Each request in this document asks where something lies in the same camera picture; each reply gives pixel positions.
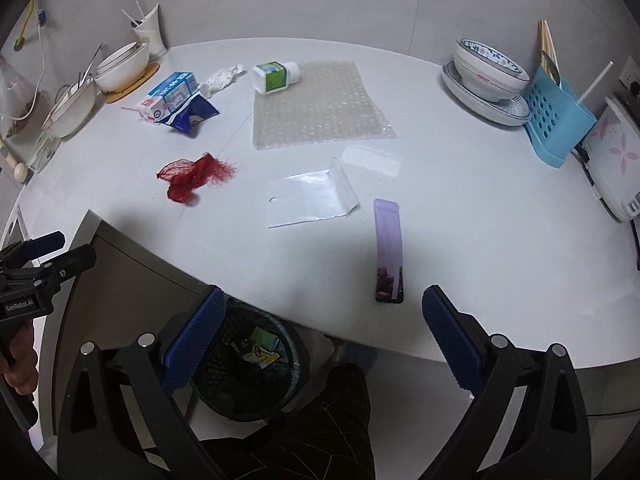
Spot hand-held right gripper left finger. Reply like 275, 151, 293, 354
57, 284, 226, 480

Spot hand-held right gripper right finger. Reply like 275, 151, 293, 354
421, 284, 593, 480

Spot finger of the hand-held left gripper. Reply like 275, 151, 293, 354
30, 243, 97, 286
0, 230, 66, 267

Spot black mesh waste basket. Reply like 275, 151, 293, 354
190, 300, 311, 422

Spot purple sachet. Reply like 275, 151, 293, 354
373, 197, 406, 306

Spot red mesh net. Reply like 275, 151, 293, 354
156, 152, 238, 207

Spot clear plastic bag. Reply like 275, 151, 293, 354
267, 157, 361, 229

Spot blue snack packet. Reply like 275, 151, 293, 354
160, 95, 221, 138

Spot blue white milk carton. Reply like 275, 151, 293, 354
136, 71, 201, 123

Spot white tissue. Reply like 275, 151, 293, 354
198, 63, 247, 98

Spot bubble wrap sheet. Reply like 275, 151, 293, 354
251, 59, 398, 152

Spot white bottle green label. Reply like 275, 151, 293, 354
251, 60, 301, 95

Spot person's left hand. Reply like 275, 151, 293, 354
0, 317, 41, 413

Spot steel sink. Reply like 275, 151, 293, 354
0, 205, 31, 256

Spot beige base cabinet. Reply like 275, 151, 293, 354
50, 210, 231, 436

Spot green yellow wrapper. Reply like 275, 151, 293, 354
242, 327, 281, 366

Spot glass container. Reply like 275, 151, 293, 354
27, 132, 63, 173

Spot blue slipper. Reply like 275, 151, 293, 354
335, 340, 378, 376

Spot clear bag brown contents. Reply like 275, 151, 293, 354
0, 55, 43, 138

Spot bowl with strainer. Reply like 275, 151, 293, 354
41, 80, 98, 138

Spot wooden coaster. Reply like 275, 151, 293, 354
105, 61, 161, 105

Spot large white ceramic bowl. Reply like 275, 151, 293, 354
95, 42, 151, 93

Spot thin metal utensil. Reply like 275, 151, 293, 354
76, 42, 104, 87

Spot white rectangular sticker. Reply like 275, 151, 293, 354
340, 144, 403, 178

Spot white bowl dark rim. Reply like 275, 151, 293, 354
96, 41, 146, 73

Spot white paper cup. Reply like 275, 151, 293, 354
132, 2, 168, 58

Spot blue utensil holder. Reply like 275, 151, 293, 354
522, 62, 598, 168

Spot white floral appliance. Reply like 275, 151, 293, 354
580, 95, 640, 223

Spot blue patterned bowl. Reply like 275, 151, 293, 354
453, 37, 531, 101

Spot white plastic stick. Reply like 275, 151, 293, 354
577, 61, 614, 103

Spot wooden chopsticks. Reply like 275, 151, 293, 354
537, 19, 561, 81

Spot wooden handled brush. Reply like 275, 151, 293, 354
0, 137, 29, 181

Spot white cable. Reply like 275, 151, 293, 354
0, 7, 56, 121

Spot yellow hose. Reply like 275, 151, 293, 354
14, 0, 38, 51

